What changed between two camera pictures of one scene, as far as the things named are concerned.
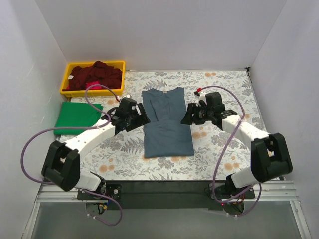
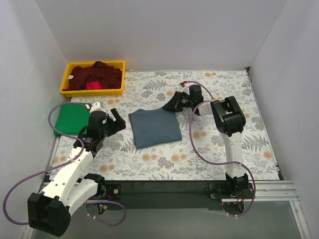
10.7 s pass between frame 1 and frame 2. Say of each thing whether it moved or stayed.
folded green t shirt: stayed
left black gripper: moved
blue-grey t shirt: moved
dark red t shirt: stayed
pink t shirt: stayed
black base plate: stayed
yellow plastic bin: stayed
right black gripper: moved
